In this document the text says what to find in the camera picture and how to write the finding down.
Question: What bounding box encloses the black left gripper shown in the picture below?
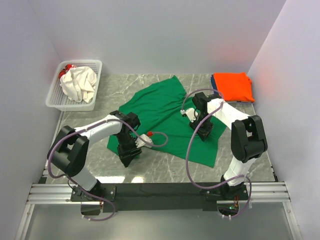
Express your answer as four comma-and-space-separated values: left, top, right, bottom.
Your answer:
115, 132, 142, 167

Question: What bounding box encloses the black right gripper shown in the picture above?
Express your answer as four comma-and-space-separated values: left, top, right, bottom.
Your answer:
189, 113, 214, 142

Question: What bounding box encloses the green t shirt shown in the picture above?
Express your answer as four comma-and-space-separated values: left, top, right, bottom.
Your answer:
118, 76, 226, 167

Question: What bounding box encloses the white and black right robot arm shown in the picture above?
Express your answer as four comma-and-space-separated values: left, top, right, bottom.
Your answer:
180, 90, 268, 200

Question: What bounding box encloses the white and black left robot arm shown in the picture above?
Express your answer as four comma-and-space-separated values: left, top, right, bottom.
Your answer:
47, 110, 142, 201

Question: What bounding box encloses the folded blue t shirt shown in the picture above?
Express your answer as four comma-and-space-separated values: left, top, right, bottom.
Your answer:
210, 74, 222, 99

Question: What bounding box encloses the folded orange t shirt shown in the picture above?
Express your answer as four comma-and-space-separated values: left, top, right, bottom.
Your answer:
211, 72, 255, 103

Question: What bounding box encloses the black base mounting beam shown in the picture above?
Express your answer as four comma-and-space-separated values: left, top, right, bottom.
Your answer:
69, 182, 251, 214

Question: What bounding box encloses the white plastic laundry basket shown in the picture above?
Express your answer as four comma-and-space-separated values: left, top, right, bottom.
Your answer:
45, 59, 103, 112

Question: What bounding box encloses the white crumpled t shirt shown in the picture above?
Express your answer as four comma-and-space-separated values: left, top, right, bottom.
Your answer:
59, 66, 98, 103

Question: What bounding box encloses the red garment in basket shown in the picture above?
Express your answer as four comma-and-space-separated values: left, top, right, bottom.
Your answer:
58, 64, 77, 79

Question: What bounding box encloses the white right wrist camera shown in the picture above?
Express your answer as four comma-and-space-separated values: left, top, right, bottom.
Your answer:
180, 108, 199, 123

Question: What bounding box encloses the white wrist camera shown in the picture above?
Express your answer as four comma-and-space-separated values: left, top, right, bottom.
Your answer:
180, 108, 199, 123
135, 134, 153, 149

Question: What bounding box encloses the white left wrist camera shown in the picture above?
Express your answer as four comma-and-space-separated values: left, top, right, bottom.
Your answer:
135, 134, 153, 149

